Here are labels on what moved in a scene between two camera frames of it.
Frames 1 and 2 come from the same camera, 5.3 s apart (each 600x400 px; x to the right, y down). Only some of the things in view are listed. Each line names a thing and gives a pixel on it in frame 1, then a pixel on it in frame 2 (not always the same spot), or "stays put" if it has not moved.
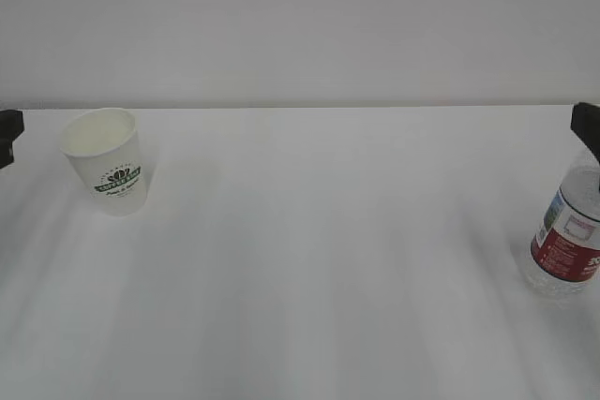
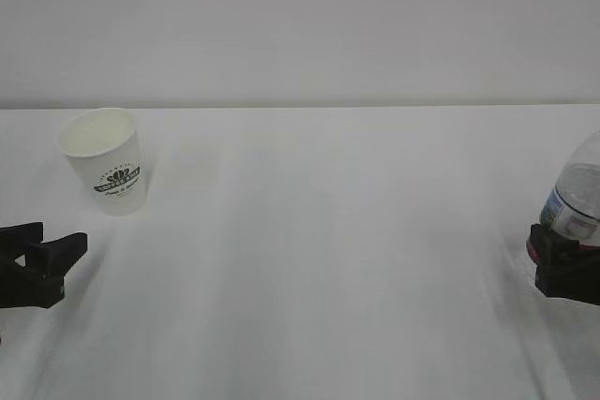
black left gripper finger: x=11 y=126 to x=15 y=242
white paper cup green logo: x=103 y=147 stays put
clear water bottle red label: x=563 y=258 stays put
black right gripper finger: x=585 y=123 to x=565 y=271
